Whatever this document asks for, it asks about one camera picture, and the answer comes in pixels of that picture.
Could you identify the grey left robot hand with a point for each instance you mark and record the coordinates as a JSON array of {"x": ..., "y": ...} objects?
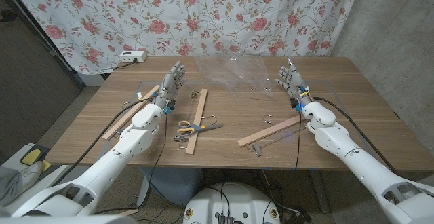
[{"x": 173, "y": 81}]

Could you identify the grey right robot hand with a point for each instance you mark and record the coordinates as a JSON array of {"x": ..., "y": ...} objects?
[{"x": 293, "y": 81}]

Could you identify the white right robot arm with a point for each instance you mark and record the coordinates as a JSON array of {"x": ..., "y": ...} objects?
[{"x": 356, "y": 156}]

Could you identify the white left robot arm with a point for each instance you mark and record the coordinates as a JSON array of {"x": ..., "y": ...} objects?
[{"x": 129, "y": 146}]

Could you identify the transparent cling film sheet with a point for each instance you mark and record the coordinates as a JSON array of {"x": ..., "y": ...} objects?
[{"x": 230, "y": 71}]

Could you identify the wooden clip hanger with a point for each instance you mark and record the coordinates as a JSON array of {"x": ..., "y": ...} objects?
[
  {"x": 118, "y": 124},
  {"x": 268, "y": 131},
  {"x": 198, "y": 115}
]

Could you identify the white power strip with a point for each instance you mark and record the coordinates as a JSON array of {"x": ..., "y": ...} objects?
[{"x": 134, "y": 56}]

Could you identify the floral rose print curtain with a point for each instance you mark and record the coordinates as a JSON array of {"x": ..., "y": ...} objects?
[{"x": 203, "y": 13}]

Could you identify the grey blue bin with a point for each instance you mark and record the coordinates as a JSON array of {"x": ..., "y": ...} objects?
[{"x": 176, "y": 186}]

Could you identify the grey table leg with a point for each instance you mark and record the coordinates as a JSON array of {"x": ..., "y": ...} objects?
[{"x": 318, "y": 193}]

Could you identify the white table leg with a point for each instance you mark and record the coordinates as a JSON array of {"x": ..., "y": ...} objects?
[{"x": 144, "y": 193}]

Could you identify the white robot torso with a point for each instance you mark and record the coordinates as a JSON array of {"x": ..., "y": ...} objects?
[{"x": 244, "y": 200}]

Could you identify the black power adapter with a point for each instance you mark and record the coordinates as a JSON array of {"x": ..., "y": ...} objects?
[{"x": 300, "y": 217}]

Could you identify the small wooden strip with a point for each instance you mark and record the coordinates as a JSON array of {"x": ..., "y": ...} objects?
[{"x": 130, "y": 212}]

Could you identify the dark perforated partition panel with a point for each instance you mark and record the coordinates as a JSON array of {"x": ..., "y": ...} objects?
[{"x": 27, "y": 81}]

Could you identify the black yellow floor pedal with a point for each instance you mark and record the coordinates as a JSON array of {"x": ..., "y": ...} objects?
[{"x": 30, "y": 156}]

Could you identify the white sneaker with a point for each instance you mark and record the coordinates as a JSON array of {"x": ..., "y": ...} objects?
[{"x": 32, "y": 174}]

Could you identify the white robot chest shell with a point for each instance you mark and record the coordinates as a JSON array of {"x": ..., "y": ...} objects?
[{"x": 68, "y": 220}]

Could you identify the white floor board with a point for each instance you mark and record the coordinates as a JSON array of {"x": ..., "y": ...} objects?
[{"x": 12, "y": 157}]

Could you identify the grey trouser leg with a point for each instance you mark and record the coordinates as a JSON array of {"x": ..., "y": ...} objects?
[{"x": 10, "y": 186}]

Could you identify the black partition frame post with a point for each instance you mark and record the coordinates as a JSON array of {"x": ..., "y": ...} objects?
[{"x": 47, "y": 42}]

